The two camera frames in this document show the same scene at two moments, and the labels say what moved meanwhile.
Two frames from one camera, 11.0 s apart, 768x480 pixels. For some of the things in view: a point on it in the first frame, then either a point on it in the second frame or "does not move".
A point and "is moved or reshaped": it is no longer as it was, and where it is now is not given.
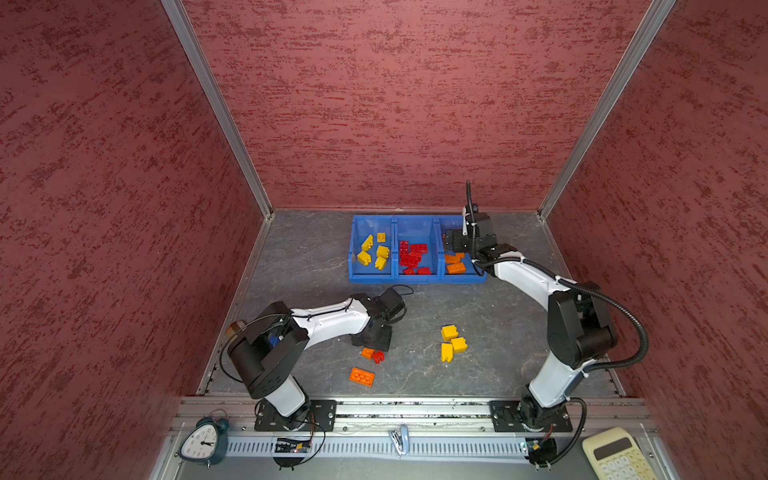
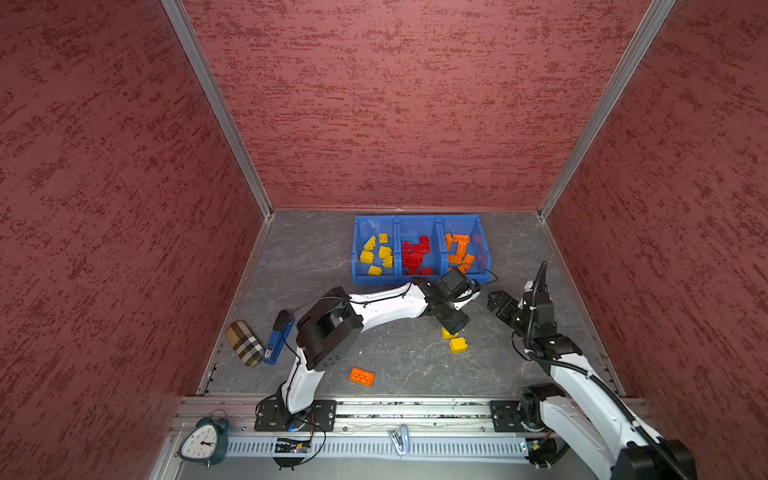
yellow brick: (364, 257) does not move
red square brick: (411, 256) does not move
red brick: (418, 248) is moved or reshaped
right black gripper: (457, 246) to (509, 303)
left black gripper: (383, 344) to (457, 321)
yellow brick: (449, 332) does not move
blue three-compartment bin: (407, 249) does not move
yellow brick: (368, 243) does not move
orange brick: (361, 376) does not move
